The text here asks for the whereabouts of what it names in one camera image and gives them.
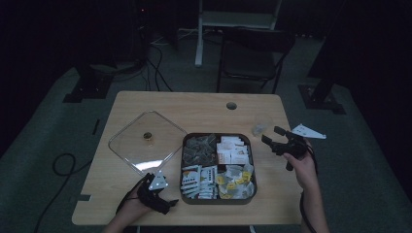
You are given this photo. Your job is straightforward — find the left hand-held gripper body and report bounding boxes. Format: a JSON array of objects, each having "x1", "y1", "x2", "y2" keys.
[{"x1": 137, "y1": 171, "x2": 169, "y2": 213}]

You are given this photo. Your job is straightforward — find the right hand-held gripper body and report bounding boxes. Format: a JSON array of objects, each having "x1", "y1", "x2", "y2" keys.
[{"x1": 273, "y1": 123, "x2": 327, "y2": 172}]

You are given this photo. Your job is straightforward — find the square dark compartment tray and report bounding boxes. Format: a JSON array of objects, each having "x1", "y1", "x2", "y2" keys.
[{"x1": 179, "y1": 131, "x2": 258, "y2": 206}]

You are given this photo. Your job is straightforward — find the clear lid with gold knob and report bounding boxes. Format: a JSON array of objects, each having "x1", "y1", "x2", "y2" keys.
[{"x1": 107, "y1": 110, "x2": 189, "y2": 178}]

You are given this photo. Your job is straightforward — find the person's right hand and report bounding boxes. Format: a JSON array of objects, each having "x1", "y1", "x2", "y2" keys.
[{"x1": 283, "y1": 145, "x2": 320, "y2": 190}]

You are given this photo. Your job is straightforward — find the person's left hand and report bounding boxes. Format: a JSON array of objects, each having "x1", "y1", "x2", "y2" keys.
[{"x1": 120, "y1": 187, "x2": 150, "y2": 222}]

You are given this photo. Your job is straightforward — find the pile of striped white sachets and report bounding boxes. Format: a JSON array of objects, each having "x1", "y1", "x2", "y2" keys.
[{"x1": 180, "y1": 164, "x2": 219, "y2": 200}]

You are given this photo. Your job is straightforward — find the pile of plain white sachets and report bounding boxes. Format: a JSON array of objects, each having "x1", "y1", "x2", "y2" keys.
[{"x1": 216, "y1": 135, "x2": 251, "y2": 165}]

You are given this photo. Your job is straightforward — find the pile of yellow-tagged tea bags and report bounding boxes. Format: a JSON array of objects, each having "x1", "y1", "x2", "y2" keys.
[{"x1": 216, "y1": 163, "x2": 256, "y2": 200}]

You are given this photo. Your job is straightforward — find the pile of grey tea bags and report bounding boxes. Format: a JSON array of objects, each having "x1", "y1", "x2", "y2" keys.
[{"x1": 183, "y1": 134, "x2": 218, "y2": 167}]

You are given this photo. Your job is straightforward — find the black folding chair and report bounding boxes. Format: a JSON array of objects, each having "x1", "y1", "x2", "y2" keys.
[{"x1": 216, "y1": 28, "x2": 296, "y2": 95}]

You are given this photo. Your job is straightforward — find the dark computer tower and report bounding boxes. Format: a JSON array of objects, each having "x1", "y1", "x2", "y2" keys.
[{"x1": 130, "y1": 0, "x2": 153, "y2": 66}]

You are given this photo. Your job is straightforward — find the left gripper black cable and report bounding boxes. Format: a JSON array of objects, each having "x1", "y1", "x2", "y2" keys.
[{"x1": 116, "y1": 179, "x2": 147, "y2": 215}]

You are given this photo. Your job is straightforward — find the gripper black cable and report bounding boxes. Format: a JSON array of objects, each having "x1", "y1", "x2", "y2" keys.
[
  {"x1": 298, "y1": 142, "x2": 320, "y2": 233},
  {"x1": 116, "y1": 179, "x2": 147, "y2": 215}
]

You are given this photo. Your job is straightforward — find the black stand with base plate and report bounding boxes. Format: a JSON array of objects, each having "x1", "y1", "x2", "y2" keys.
[
  {"x1": 62, "y1": 64, "x2": 115, "y2": 104},
  {"x1": 297, "y1": 0, "x2": 347, "y2": 115}
]

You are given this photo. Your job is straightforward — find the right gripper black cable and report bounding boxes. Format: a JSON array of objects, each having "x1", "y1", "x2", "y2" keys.
[{"x1": 298, "y1": 142, "x2": 320, "y2": 233}]

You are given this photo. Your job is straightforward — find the black floor cable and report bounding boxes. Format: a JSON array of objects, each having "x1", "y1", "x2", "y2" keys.
[{"x1": 33, "y1": 153, "x2": 95, "y2": 233}]

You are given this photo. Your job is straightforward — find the black cables near stand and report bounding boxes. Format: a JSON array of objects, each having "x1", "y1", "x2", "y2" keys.
[{"x1": 142, "y1": 43, "x2": 173, "y2": 92}]

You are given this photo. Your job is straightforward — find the white desk frame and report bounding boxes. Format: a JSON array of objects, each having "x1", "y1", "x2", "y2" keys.
[{"x1": 194, "y1": 0, "x2": 283, "y2": 68}]

